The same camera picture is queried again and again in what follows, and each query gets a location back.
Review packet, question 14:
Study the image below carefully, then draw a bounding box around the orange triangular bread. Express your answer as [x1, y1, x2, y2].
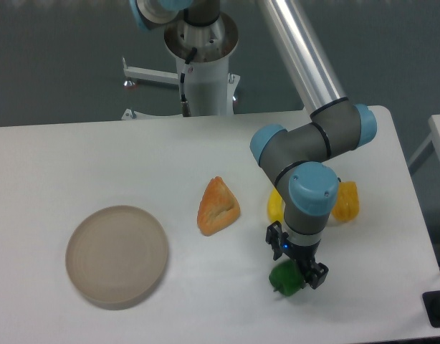
[197, 176, 241, 237]

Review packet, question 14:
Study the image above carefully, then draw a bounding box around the beige round plate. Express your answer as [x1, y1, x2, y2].
[65, 205, 169, 310]

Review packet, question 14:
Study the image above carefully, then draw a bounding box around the black device at edge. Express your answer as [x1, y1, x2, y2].
[421, 243, 440, 328]

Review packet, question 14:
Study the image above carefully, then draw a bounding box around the yellow banana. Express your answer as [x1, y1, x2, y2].
[267, 188, 284, 222]

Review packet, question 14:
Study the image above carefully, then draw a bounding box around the green pepper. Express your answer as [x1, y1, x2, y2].
[269, 260, 306, 297]

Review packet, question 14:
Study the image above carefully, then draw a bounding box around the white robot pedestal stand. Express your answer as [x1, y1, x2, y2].
[123, 12, 240, 117]

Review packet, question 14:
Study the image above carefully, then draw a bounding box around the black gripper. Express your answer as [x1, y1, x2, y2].
[265, 221, 329, 290]

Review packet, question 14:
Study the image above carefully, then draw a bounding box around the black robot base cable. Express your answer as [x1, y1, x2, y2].
[179, 47, 197, 118]

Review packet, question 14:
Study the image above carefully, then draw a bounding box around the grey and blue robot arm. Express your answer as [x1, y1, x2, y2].
[130, 1, 377, 288]

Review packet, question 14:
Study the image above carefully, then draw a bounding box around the yellow bell pepper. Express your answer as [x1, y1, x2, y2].
[331, 181, 360, 222]

